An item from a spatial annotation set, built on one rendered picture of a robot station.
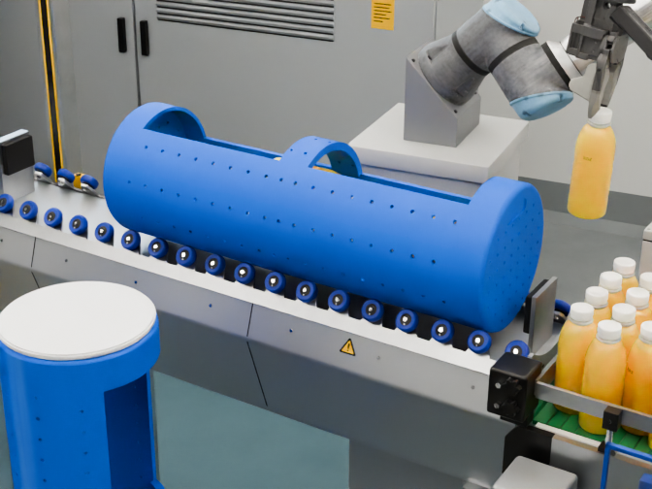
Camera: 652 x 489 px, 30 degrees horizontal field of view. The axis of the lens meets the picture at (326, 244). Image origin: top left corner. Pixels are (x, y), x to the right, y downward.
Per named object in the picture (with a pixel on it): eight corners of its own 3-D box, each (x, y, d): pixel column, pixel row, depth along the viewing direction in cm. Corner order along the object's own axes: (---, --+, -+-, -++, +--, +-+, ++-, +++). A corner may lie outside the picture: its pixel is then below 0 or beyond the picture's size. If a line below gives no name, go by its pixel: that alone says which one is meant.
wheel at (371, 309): (368, 298, 235) (363, 295, 234) (388, 303, 233) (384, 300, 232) (360, 319, 235) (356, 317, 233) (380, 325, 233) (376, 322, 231)
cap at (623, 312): (606, 314, 207) (607, 305, 206) (622, 308, 209) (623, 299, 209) (624, 323, 204) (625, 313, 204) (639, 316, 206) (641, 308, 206)
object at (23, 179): (27, 189, 297) (21, 129, 290) (40, 192, 295) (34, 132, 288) (-3, 202, 289) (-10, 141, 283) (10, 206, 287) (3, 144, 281)
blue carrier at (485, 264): (190, 199, 283) (179, 83, 270) (540, 291, 242) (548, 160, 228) (110, 250, 262) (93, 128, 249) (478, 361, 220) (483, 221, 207)
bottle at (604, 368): (618, 417, 212) (630, 323, 204) (619, 440, 205) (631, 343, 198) (576, 413, 213) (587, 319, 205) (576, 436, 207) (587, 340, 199)
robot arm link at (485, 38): (474, 26, 265) (521, -13, 258) (506, 77, 262) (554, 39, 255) (447, 25, 255) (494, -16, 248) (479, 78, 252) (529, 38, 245)
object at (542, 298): (540, 332, 233) (545, 274, 228) (552, 336, 232) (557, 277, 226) (519, 354, 225) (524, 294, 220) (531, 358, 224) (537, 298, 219)
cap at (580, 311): (598, 314, 207) (599, 305, 206) (585, 322, 205) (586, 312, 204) (577, 307, 210) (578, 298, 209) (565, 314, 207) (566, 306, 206)
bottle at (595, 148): (574, 201, 222) (588, 106, 214) (611, 211, 219) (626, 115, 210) (559, 215, 217) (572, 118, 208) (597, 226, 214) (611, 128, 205)
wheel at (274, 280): (271, 270, 246) (267, 267, 244) (290, 275, 244) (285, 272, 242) (264, 291, 245) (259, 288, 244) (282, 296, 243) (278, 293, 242)
